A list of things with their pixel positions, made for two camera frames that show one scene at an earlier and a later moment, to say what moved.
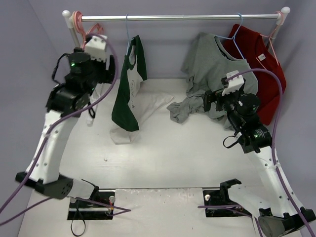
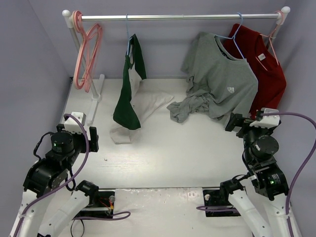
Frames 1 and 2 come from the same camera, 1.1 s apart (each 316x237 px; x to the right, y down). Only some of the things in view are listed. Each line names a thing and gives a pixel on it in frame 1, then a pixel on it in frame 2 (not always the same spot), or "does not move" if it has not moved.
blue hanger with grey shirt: x=233 y=38 does not move
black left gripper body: x=110 y=69 → x=93 y=138
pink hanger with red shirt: x=270 y=41 does not move
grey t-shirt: x=227 y=85 does not move
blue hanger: x=130 y=38 does not move
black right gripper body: x=207 y=100 → x=233 y=122
